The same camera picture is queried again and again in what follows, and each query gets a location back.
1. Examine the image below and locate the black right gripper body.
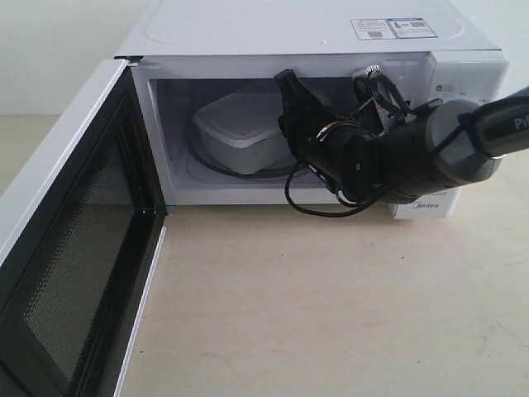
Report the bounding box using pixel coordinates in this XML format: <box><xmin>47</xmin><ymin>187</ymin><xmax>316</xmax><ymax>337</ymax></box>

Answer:
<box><xmin>278</xmin><ymin>105</ymin><xmax>382</xmax><ymax>203</ymax></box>

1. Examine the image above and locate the white lidded plastic container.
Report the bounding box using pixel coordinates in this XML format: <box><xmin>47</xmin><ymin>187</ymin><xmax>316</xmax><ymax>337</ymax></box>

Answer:
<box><xmin>193</xmin><ymin>92</ymin><xmax>290</xmax><ymax>175</ymax></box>

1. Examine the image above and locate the white microwave door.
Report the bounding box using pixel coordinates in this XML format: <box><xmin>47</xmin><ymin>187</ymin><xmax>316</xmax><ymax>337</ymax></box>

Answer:
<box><xmin>1</xmin><ymin>59</ymin><xmax>166</xmax><ymax>396</ymax></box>

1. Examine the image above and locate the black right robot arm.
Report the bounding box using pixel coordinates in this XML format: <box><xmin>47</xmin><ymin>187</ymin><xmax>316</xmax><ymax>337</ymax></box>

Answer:
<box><xmin>274</xmin><ymin>67</ymin><xmax>528</xmax><ymax>206</ymax></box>

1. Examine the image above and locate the white printed paper sheet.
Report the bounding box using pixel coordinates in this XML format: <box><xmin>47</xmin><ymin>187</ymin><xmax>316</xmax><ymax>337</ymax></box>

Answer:
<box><xmin>350</xmin><ymin>18</ymin><xmax>437</xmax><ymax>41</ymax></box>

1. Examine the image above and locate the white microwave oven body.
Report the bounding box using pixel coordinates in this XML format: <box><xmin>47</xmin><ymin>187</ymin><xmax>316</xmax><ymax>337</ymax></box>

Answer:
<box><xmin>117</xmin><ymin>1</ymin><xmax>508</xmax><ymax>218</ymax></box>

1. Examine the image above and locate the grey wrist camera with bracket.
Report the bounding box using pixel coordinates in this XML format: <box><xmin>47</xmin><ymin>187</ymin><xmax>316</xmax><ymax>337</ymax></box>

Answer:
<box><xmin>350</xmin><ymin>65</ymin><xmax>407</xmax><ymax>136</ymax></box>

